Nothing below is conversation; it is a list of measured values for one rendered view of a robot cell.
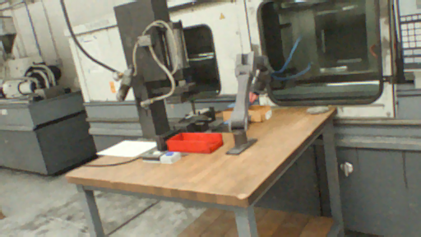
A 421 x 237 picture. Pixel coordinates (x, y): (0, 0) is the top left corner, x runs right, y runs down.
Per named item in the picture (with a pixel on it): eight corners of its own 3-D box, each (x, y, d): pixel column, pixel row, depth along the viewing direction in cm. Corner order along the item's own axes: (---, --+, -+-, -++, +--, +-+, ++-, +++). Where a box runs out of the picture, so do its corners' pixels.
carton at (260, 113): (262, 123, 203) (261, 110, 201) (224, 123, 217) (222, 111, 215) (272, 117, 213) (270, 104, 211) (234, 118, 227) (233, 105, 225)
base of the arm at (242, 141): (221, 137, 160) (235, 137, 156) (242, 123, 176) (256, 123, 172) (224, 155, 162) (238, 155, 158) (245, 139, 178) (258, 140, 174)
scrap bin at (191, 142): (210, 154, 166) (208, 141, 165) (168, 151, 181) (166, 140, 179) (224, 145, 176) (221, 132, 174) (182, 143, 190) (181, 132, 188)
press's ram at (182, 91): (183, 109, 187) (172, 51, 180) (146, 110, 202) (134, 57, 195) (202, 100, 201) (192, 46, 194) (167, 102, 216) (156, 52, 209)
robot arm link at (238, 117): (234, 130, 170) (242, 70, 182) (247, 129, 167) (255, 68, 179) (229, 125, 165) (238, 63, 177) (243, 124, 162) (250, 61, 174)
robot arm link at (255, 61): (254, 58, 203) (233, 53, 175) (270, 55, 199) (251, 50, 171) (256, 80, 203) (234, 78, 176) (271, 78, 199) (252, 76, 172)
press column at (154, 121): (156, 138, 209) (126, 2, 191) (141, 137, 216) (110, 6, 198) (172, 130, 220) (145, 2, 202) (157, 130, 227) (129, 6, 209)
